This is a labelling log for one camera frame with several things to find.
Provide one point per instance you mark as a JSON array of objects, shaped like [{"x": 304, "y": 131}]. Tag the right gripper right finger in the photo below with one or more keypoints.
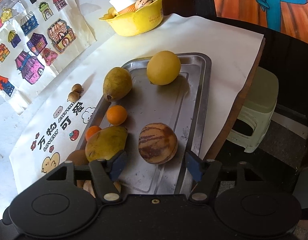
[{"x": 206, "y": 174}]

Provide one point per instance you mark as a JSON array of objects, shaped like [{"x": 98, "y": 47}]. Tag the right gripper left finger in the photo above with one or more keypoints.
[{"x": 104, "y": 173}]

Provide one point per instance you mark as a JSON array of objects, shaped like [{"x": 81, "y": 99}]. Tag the pale striped pepino melon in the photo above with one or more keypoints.
[{"x": 87, "y": 186}]

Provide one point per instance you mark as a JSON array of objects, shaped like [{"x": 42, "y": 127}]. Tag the brown kiwi fruit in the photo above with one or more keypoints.
[{"x": 78, "y": 157}]

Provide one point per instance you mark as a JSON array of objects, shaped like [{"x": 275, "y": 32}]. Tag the small orange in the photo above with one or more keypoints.
[
  {"x": 116, "y": 115},
  {"x": 91, "y": 131}
]

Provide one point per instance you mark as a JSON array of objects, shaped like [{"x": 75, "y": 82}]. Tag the purple striped pepino melon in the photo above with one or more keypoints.
[{"x": 157, "y": 143}]

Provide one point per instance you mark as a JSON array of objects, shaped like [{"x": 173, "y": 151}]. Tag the brown longan fruit front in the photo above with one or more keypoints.
[{"x": 73, "y": 96}]

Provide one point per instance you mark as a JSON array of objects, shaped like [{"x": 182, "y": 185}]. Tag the brown longan fruit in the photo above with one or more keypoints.
[
  {"x": 73, "y": 96},
  {"x": 77, "y": 88}
]

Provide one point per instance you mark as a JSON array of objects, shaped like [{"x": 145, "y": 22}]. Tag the yellow lemon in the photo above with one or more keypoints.
[{"x": 163, "y": 68}]

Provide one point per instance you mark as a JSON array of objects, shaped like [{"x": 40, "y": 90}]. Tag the metal baking tray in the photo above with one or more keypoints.
[{"x": 181, "y": 105}]

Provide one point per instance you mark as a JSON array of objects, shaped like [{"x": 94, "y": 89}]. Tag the green plastic stool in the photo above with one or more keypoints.
[{"x": 254, "y": 118}]

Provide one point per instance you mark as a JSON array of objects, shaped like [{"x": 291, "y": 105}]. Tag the colourful houses drawing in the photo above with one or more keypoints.
[{"x": 37, "y": 46}]

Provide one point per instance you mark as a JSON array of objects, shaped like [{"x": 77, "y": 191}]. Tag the yellow plastic bowl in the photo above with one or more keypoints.
[{"x": 134, "y": 23}]

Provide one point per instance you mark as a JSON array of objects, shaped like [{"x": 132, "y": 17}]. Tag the yellow fruit in bowl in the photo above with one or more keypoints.
[{"x": 112, "y": 13}]

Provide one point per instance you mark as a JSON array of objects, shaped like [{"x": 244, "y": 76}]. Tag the striped melon in bowl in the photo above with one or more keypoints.
[{"x": 142, "y": 3}]

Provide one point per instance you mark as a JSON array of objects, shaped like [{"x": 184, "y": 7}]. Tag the girl in orange dress poster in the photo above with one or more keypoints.
[{"x": 289, "y": 17}]

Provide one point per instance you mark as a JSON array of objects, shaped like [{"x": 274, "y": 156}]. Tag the boy with fan drawing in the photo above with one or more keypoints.
[{"x": 4, "y": 7}]

